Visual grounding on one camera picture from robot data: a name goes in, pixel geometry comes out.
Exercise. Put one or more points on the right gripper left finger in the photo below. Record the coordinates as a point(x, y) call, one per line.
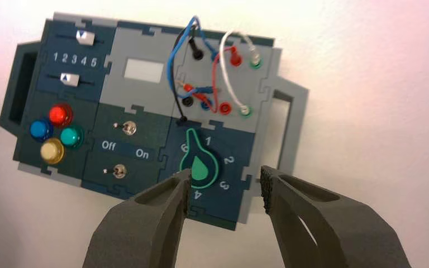
point(144, 229)

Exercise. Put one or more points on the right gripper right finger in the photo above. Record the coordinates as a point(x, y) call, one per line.
point(333, 229)

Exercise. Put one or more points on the green rotary selector knob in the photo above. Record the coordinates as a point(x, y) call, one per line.
point(198, 164)

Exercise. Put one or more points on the green dome push button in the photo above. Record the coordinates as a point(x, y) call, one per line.
point(71, 137)

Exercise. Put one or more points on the yellow dome push button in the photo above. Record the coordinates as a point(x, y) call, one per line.
point(51, 151)

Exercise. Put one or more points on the red dome push button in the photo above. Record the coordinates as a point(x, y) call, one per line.
point(61, 114)

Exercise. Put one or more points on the blue dome push button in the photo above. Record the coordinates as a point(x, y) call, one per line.
point(40, 129)

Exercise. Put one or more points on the silver slider knob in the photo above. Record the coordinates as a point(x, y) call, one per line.
point(69, 78)
point(85, 37)

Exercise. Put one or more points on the metal toggle switch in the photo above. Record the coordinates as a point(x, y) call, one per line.
point(127, 127)
point(118, 171)

